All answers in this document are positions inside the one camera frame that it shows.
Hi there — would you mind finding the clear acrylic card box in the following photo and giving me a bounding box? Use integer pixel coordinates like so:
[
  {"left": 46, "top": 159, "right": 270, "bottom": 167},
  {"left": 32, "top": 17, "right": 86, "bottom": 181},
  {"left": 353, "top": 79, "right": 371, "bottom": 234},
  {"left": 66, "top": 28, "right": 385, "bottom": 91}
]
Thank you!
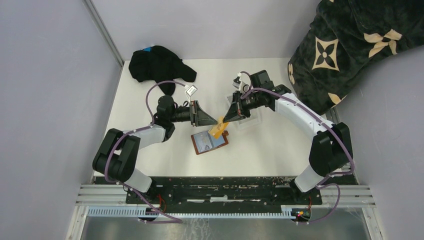
[{"left": 223, "top": 91, "right": 262, "bottom": 131}]

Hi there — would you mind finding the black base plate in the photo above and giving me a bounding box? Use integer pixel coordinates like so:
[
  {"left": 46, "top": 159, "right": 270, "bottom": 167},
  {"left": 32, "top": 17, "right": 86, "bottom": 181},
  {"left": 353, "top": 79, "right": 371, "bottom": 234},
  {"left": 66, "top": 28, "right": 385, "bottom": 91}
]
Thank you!
[{"left": 93, "top": 176, "right": 357, "bottom": 215}]

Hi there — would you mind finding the black cloth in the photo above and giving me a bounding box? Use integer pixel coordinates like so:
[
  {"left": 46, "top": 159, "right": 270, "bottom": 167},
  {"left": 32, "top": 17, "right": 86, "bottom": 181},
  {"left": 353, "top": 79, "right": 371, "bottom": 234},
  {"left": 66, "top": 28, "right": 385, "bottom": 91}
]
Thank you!
[{"left": 128, "top": 45, "right": 197, "bottom": 96}]

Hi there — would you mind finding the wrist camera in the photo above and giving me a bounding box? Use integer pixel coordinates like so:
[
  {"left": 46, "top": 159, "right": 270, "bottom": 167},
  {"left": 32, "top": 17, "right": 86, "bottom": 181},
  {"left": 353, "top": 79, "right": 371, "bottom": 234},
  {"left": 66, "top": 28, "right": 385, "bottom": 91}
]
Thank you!
[
  {"left": 232, "top": 72, "right": 250, "bottom": 93},
  {"left": 184, "top": 85, "right": 198, "bottom": 98}
]

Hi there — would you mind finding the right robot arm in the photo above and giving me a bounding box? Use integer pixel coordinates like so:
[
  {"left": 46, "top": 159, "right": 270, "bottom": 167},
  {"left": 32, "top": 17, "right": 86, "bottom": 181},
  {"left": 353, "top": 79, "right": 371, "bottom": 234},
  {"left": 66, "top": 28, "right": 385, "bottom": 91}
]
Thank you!
[{"left": 223, "top": 70, "right": 353, "bottom": 204}]

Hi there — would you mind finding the brown leather card holder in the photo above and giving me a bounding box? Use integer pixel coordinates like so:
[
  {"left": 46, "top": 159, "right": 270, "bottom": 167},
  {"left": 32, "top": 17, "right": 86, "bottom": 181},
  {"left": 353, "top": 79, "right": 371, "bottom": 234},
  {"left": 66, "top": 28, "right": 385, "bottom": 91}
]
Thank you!
[{"left": 190, "top": 130, "right": 229, "bottom": 155}]

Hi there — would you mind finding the aluminium rail frame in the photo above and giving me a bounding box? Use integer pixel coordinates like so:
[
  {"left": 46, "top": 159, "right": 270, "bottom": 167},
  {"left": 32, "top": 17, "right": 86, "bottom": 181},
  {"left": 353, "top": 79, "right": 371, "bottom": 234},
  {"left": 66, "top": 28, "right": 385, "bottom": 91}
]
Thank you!
[{"left": 66, "top": 111, "right": 383, "bottom": 240}]

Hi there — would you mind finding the black patterned blanket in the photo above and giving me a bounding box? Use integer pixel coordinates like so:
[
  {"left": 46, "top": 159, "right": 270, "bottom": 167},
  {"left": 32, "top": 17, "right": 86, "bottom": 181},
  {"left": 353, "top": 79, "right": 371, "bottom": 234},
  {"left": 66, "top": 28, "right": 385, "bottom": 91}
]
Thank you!
[{"left": 287, "top": 0, "right": 424, "bottom": 115}]

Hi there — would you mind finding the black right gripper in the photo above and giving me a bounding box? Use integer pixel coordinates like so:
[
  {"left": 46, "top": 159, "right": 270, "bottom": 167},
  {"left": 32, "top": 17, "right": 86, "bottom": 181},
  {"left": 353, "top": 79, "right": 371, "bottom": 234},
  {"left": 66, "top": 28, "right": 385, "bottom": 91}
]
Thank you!
[{"left": 223, "top": 90, "right": 262, "bottom": 123}]

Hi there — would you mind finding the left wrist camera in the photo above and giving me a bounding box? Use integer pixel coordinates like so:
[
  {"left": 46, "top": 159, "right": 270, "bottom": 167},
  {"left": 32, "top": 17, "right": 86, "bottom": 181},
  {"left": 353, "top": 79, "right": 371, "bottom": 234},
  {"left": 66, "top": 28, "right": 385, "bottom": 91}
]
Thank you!
[{"left": 184, "top": 85, "right": 198, "bottom": 98}]

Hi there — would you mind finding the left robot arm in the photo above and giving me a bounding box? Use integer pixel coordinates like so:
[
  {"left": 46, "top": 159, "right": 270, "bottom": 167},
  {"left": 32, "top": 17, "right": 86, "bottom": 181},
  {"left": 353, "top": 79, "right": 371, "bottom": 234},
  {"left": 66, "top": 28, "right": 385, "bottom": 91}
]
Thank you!
[{"left": 92, "top": 95, "right": 218, "bottom": 204}]

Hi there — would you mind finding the silver VIP credit card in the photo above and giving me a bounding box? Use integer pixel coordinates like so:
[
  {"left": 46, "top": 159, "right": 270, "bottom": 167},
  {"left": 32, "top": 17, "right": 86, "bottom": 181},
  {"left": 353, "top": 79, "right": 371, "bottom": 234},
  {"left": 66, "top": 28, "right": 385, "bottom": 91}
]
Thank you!
[{"left": 194, "top": 132, "right": 214, "bottom": 153}]

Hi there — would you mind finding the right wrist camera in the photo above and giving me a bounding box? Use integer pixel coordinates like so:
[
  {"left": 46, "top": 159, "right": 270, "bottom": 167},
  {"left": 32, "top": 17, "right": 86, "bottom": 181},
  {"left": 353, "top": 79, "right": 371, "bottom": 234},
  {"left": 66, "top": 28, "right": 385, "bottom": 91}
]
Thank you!
[{"left": 232, "top": 72, "right": 250, "bottom": 93}]

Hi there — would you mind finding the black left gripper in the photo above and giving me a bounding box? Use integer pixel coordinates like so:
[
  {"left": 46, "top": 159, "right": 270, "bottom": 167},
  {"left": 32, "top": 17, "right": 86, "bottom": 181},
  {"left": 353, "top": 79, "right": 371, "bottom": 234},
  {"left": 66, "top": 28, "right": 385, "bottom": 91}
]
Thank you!
[{"left": 169, "top": 100, "right": 218, "bottom": 127}]

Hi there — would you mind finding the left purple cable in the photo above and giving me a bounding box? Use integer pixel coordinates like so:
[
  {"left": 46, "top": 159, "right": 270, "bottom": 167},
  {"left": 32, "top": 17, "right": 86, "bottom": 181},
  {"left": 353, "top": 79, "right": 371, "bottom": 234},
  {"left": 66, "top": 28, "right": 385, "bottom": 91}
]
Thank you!
[{"left": 104, "top": 80, "right": 191, "bottom": 224}]

